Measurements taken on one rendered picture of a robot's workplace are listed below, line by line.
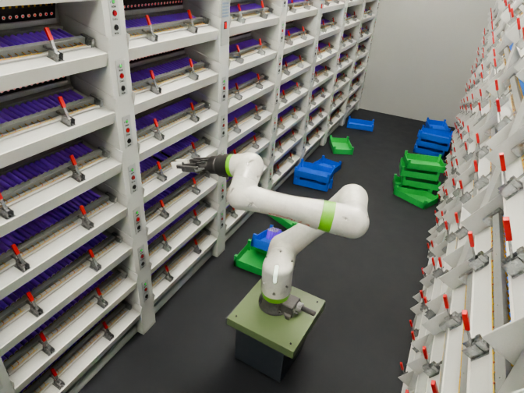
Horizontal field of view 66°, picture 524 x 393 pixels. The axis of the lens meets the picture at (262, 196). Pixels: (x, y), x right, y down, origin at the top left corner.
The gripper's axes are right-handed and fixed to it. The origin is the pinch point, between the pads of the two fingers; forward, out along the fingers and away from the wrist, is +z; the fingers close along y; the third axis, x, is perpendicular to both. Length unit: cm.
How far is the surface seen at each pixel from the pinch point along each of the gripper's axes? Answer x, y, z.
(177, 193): -23.2, 16.1, 21.1
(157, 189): -9.6, -6.1, 10.8
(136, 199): -7.9, -19.8, 10.1
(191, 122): 11.7, 24.1, 8.0
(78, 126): 30, -42, 1
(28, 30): 60, -41, 9
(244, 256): -85, 53, 14
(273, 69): 20, 115, 5
